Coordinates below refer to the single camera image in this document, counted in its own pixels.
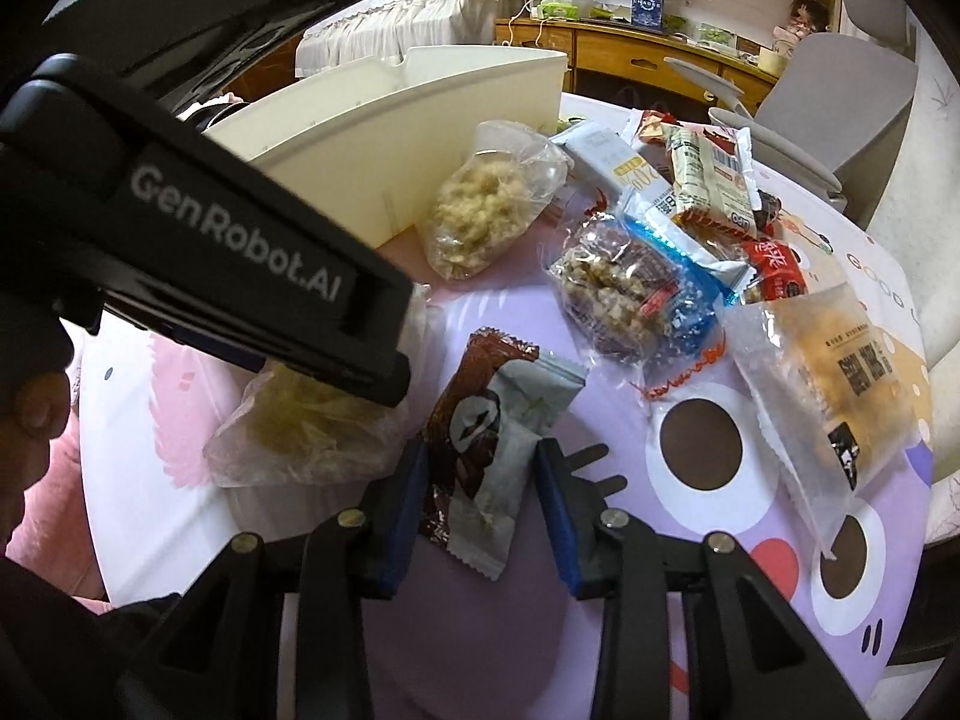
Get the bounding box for grey-green snack packet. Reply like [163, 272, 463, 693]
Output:
[448, 349, 590, 582]

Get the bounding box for person's dark clothing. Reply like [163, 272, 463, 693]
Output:
[0, 540, 181, 720]

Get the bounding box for doll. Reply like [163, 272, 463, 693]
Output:
[776, 0, 830, 42]

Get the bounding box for brown chocolate snack packet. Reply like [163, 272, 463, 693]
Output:
[421, 326, 541, 545]

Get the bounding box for white pleated fabric cover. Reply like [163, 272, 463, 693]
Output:
[295, 0, 530, 78]

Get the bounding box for clear bag of crumbly snack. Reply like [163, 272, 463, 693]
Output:
[202, 300, 432, 490]
[416, 120, 571, 282]

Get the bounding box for translucent fried snack packet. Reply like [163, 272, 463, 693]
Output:
[724, 281, 927, 562]

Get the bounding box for cream barcode snack packet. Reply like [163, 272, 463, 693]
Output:
[666, 124, 758, 230]

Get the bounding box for cartoon print folding table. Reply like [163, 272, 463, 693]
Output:
[75, 90, 935, 720]

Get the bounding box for cream plastic storage bin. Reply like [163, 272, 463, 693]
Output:
[201, 45, 567, 250]

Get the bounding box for small red snack packet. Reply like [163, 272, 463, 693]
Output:
[739, 236, 809, 305]

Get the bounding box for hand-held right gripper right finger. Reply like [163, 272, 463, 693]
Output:
[534, 436, 863, 720]

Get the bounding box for wooden desk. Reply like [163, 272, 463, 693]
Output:
[493, 15, 785, 110]

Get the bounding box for white and yellow bar packet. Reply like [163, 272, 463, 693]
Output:
[559, 124, 676, 203]

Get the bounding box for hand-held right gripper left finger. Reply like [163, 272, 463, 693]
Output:
[127, 439, 430, 720]

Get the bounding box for clear packet nut clusters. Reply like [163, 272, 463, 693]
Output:
[546, 199, 755, 372]

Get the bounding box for white and red cake packet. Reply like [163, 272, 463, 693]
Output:
[636, 109, 685, 149]

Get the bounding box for grey office chair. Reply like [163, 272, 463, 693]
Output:
[664, 34, 920, 215]

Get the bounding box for pink blanket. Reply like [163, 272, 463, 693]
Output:
[4, 412, 113, 605]

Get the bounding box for person's left hand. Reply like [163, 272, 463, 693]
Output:
[0, 300, 74, 552]

